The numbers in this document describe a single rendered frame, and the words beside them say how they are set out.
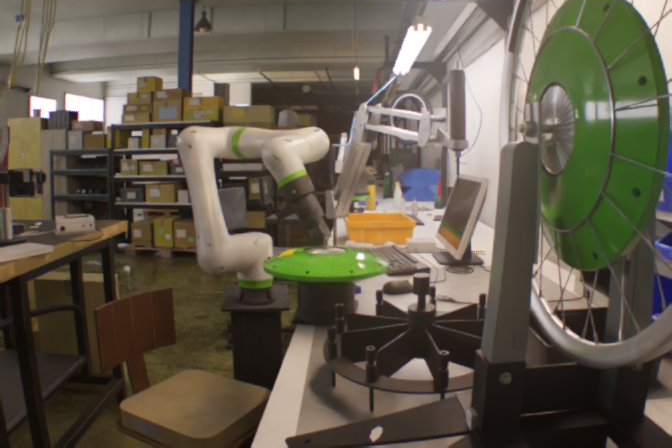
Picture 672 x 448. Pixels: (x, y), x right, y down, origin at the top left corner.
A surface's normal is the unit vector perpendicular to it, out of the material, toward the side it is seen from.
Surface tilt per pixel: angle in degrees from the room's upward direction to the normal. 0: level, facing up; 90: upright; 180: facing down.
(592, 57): 79
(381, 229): 94
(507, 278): 90
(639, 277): 90
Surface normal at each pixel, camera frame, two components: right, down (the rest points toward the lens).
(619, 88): -0.91, -0.07
